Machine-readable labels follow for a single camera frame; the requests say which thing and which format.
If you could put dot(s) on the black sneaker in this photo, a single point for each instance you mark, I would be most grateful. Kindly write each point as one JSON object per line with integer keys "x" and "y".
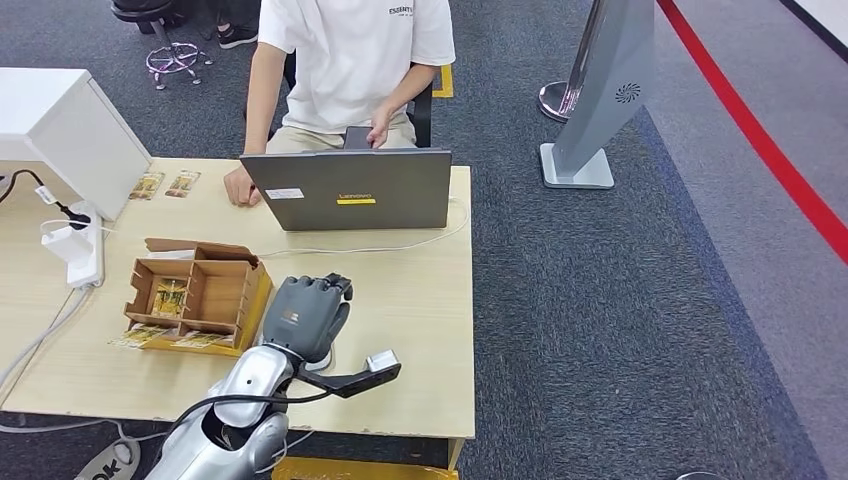
{"x": 237, "y": 36}

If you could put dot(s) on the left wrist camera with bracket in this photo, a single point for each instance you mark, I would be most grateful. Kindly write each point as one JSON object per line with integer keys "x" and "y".
{"x": 383, "y": 362}

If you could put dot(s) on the yellow printed card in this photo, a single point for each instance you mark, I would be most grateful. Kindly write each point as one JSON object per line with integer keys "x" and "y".
{"x": 146, "y": 186}
{"x": 183, "y": 183}

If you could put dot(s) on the person's right forearm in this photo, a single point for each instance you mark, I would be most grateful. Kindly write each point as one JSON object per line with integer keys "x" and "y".
{"x": 258, "y": 132}

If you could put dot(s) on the chrome base stool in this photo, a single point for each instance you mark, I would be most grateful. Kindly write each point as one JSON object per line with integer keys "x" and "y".
{"x": 172, "y": 58}

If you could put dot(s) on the chrome stanchion post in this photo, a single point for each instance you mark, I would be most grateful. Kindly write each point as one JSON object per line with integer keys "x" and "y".
{"x": 552, "y": 102}

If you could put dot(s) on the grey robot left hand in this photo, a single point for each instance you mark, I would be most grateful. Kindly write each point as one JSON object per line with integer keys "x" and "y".
{"x": 305, "y": 318}

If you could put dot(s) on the white paper sheet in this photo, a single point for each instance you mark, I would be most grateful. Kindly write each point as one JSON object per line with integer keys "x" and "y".
{"x": 171, "y": 254}

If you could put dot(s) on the white cabinet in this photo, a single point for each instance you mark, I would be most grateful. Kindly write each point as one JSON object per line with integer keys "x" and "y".
{"x": 85, "y": 132}

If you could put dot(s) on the grey kiosk stand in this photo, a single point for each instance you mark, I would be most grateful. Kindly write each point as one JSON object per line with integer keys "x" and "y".
{"x": 608, "y": 86}

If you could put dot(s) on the yellow room key card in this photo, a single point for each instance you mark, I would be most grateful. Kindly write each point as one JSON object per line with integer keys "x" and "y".
{"x": 140, "y": 335}
{"x": 169, "y": 298}
{"x": 201, "y": 340}

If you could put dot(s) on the dark smartphone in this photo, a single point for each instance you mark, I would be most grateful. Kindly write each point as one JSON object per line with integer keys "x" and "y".
{"x": 356, "y": 138}

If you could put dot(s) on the person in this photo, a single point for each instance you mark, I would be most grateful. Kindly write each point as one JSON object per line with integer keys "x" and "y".
{"x": 351, "y": 60}

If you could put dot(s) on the person's left hand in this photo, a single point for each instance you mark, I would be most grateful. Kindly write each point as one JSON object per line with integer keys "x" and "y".
{"x": 379, "y": 128}

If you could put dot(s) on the black office chair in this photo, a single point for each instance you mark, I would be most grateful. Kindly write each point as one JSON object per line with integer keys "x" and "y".
{"x": 424, "y": 112}

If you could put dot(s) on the yellow taped box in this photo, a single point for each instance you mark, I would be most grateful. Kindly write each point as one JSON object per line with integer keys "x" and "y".
{"x": 358, "y": 472}

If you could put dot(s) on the white charger adapter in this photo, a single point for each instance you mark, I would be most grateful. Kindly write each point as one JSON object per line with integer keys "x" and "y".
{"x": 65, "y": 242}

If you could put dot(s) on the grey laptop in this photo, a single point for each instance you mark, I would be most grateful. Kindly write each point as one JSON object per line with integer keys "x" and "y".
{"x": 397, "y": 192}

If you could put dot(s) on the person's right hand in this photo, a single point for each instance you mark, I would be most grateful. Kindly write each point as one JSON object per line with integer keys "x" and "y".
{"x": 242, "y": 189}

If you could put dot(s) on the cardboard organizer box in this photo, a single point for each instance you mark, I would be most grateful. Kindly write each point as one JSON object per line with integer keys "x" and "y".
{"x": 217, "y": 298}

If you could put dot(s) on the person's left forearm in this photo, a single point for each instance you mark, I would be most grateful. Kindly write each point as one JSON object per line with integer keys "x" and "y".
{"x": 407, "y": 89}

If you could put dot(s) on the round chrome floor base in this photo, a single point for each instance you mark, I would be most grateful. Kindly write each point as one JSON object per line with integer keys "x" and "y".
{"x": 701, "y": 476}

